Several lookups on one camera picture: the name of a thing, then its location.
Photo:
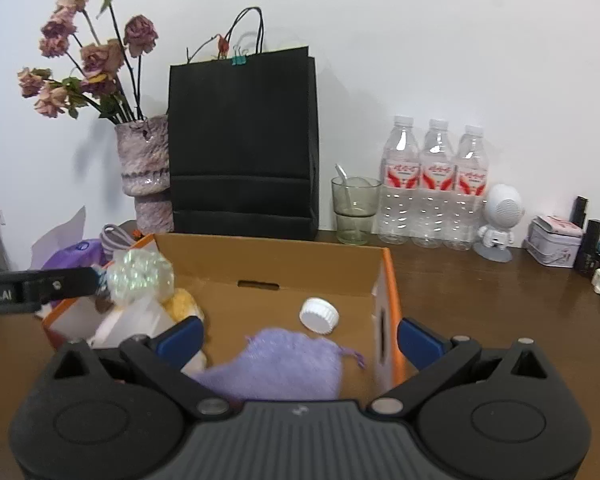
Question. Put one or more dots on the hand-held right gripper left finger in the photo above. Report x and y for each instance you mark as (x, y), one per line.
(180, 342)

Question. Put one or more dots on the purple tissue pack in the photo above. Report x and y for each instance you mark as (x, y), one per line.
(75, 252)

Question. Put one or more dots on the pale printed tin box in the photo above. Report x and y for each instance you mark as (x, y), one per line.
(552, 245)

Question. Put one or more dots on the orange-edged cardboard box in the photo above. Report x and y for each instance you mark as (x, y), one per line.
(280, 266)

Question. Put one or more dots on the red label water bottle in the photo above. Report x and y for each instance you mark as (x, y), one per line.
(436, 185)
(469, 187)
(399, 180)

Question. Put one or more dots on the clear plastic spoon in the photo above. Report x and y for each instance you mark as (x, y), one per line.
(347, 190)

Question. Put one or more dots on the teal binder clip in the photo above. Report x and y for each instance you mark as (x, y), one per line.
(239, 59)

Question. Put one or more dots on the mottled purple ceramic vase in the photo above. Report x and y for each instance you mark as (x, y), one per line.
(142, 160)

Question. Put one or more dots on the dried red rosebud stem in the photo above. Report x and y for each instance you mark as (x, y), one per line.
(223, 44)

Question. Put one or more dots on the yellow plush toy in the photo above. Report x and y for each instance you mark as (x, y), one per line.
(185, 302)

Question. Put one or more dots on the white robot figurine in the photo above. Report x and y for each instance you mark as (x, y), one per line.
(502, 210)

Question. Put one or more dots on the dried pink rose bouquet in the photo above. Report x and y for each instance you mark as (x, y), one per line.
(140, 32)

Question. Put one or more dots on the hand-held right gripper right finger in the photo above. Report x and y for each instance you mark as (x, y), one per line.
(420, 342)

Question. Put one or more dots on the purple knit pouch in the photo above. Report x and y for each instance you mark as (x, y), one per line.
(280, 365)

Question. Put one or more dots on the white bottle cap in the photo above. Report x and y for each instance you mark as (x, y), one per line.
(319, 315)

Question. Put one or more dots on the black paper bag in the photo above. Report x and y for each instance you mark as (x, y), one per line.
(240, 135)

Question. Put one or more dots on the brown wrapped candy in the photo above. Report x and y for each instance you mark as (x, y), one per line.
(103, 304)

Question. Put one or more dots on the iridescent clear plastic bag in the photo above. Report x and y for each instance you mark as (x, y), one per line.
(140, 275)

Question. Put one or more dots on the clear green glass cup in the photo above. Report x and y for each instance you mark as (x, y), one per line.
(355, 225)

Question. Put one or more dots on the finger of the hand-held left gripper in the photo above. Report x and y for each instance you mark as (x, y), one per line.
(65, 284)

